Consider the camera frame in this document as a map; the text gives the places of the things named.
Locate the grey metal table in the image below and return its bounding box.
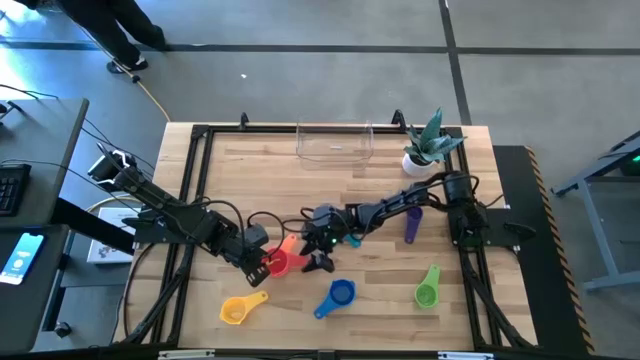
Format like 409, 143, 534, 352
551, 130, 640, 292

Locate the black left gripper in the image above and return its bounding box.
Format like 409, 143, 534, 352
224, 234, 272, 288

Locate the purple measuring cup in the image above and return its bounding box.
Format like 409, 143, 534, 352
403, 206, 424, 245

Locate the white printed booklet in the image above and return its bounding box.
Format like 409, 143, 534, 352
87, 207, 146, 265

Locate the black aluminium table frame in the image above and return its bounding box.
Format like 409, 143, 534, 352
119, 109, 536, 351

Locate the clear plastic basket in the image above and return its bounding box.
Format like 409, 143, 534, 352
295, 121, 375, 169

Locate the red measuring cup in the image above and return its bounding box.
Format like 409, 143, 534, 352
267, 247, 309, 279

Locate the yellow measuring cup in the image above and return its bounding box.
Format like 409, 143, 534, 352
219, 290, 270, 326

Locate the green measuring cup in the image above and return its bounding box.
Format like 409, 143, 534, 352
414, 264, 442, 309

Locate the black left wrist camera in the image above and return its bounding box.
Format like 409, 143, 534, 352
243, 223, 270, 249

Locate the smartphone with lit screen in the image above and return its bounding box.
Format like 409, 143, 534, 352
0, 232, 46, 286

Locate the person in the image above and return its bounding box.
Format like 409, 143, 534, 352
14, 0, 167, 75

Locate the blue measuring cup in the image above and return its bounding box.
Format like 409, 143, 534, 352
313, 278, 357, 320

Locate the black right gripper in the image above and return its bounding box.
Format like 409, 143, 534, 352
299, 205, 351, 274

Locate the black mat with hazard stripe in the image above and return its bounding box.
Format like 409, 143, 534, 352
492, 144, 596, 357

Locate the yellow floor cable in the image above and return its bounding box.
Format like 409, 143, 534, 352
74, 24, 172, 123

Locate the snake plant in white pot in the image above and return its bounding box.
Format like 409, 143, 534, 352
401, 107, 469, 178

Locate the dark grey desk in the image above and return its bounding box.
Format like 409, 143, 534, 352
0, 98, 90, 231

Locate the black keyboard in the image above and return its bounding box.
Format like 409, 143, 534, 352
0, 163, 32, 218

